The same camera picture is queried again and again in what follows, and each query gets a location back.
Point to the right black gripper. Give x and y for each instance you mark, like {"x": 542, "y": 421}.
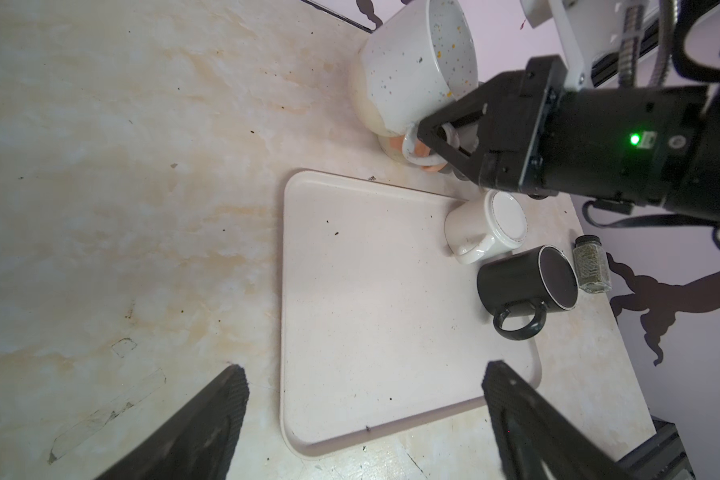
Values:
{"x": 506, "y": 125}

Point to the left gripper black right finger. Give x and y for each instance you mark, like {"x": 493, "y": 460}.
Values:
{"x": 534, "y": 440}

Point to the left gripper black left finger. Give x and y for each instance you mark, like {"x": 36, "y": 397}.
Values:
{"x": 198, "y": 441}

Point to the cream mug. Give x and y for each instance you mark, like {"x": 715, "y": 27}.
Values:
{"x": 421, "y": 59}

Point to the peach orange mug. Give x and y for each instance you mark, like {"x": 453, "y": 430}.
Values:
{"x": 392, "y": 147}

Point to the black mug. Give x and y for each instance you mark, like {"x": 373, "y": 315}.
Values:
{"x": 522, "y": 290}

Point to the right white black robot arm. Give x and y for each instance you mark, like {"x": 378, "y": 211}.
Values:
{"x": 577, "y": 123}

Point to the white mug back right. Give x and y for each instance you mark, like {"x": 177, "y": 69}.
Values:
{"x": 485, "y": 227}

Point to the glass spice jar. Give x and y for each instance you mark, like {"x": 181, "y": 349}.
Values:
{"x": 591, "y": 266}

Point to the translucent plastic tray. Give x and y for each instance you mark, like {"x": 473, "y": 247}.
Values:
{"x": 382, "y": 329}

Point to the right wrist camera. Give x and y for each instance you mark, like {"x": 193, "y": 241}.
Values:
{"x": 587, "y": 29}

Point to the black base frame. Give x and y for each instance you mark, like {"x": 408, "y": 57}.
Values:
{"x": 661, "y": 457}

